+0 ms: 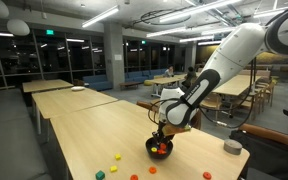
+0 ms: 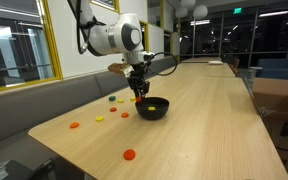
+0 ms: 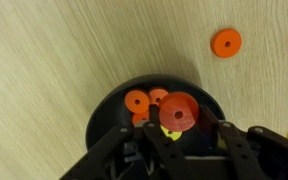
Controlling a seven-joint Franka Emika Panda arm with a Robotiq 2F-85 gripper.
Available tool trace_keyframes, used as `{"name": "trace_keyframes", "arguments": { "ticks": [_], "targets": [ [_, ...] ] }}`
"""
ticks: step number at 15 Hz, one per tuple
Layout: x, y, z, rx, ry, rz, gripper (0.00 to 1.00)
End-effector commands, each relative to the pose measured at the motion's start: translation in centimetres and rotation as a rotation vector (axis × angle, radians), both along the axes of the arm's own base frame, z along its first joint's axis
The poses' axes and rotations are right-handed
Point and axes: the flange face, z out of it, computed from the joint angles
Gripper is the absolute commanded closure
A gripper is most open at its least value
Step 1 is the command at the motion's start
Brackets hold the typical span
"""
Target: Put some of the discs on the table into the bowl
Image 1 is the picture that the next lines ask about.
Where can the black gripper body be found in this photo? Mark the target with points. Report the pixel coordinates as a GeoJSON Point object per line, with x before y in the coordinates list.
{"type": "Point", "coordinates": [161, 128]}

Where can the small orange disc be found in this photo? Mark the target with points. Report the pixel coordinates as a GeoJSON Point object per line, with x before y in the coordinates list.
{"type": "Point", "coordinates": [152, 170]}
{"type": "Point", "coordinates": [163, 146]}
{"type": "Point", "coordinates": [134, 177]}

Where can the large orange disc with hole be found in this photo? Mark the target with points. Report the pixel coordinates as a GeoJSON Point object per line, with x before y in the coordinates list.
{"type": "Point", "coordinates": [207, 175]}

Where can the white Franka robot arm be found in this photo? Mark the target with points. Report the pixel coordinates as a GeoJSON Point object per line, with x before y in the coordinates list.
{"type": "Point", "coordinates": [237, 50]}

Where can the black bowl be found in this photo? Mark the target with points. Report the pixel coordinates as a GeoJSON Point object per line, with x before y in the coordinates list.
{"type": "Point", "coordinates": [150, 151]}

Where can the yellow disc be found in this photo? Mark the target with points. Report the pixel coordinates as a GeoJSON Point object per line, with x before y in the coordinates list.
{"type": "Point", "coordinates": [154, 149]}

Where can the small orange piece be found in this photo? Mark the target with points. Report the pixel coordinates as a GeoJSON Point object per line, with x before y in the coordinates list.
{"type": "Point", "coordinates": [161, 152]}

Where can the yellow block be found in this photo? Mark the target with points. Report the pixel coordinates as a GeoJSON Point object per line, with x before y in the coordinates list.
{"type": "Point", "coordinates": [118, 156]}
{"type": "Point", "coordinates": [113, 168]}

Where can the yellow pouf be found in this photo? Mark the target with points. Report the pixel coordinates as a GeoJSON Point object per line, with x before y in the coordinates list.
{"type": "Point", "coordinates": [148, 82]}

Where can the wooden table white legs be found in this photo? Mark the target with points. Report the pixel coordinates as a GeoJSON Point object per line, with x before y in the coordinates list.
{"type": "Point", "coordinates": [165, 80]}

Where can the low wooden table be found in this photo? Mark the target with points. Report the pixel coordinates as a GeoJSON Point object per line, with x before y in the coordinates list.
{"type": "Point", "coordinates": [129, 84]}

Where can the blue sofa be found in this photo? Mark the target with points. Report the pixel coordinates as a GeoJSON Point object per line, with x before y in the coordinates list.
{"type": "Point", "coordinates": [144, 75]}
{"type": "Point", "coordinates": [97, 82]}

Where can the wooden chair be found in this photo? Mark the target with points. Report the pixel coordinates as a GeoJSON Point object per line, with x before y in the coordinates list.
{"type": "Point", "coordinates": [270, 90]}
{"type": "Point", "coordinates": [252, 103]}
{"type": "Point", "coordinates": [211, 101]}

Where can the seated person light shirt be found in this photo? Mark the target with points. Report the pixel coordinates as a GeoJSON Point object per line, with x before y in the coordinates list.
{"type": "Point", "coordinates": [168, 71]}

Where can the seated person dark clothes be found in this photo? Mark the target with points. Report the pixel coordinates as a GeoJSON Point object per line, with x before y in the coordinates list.
{"type": "Point", "coordinates": [189, 77]}

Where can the green block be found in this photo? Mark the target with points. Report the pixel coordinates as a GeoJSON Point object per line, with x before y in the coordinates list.
{"type": "Point", "coordinates": [100, 175]}

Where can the grey cylinder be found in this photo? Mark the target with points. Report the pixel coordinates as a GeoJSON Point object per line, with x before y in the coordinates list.
{"type": "Point", "coordinates": [233, 146]}

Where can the long wooden table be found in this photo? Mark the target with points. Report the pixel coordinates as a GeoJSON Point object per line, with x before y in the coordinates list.
{"type": "Point", "coordinates": [234, 85]}

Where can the concrete column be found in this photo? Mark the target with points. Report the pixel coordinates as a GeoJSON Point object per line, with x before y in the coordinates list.
{"type": "Point", "coordinates": [114, 56]}

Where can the light wooden table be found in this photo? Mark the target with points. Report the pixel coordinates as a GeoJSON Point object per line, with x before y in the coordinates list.
{"type": "Point", "coordinates": [72, 101]}
{"type": "Point", "coordinates": [47, 85]}

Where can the white plate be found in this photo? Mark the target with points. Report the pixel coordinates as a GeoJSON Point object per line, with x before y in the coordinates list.
{"type": "Point", "coordinates": [77, 88]}

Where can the brown leather chair back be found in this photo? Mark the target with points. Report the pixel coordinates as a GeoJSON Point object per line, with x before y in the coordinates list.
{"type": "Point", "coordinates": [267, 133]}

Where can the green exit sign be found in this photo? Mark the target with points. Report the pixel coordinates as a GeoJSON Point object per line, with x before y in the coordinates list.
{"type": "Point", "coordinates": [50, 32]}

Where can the grey bench sofa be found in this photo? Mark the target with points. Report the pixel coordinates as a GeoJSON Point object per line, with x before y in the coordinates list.
{"type": "Point", "coordinates": [7, 133]}

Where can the tan wrist camera mount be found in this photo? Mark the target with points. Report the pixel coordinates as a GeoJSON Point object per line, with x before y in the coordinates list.
{"type": "Point", "coordinates": [176, 130]}

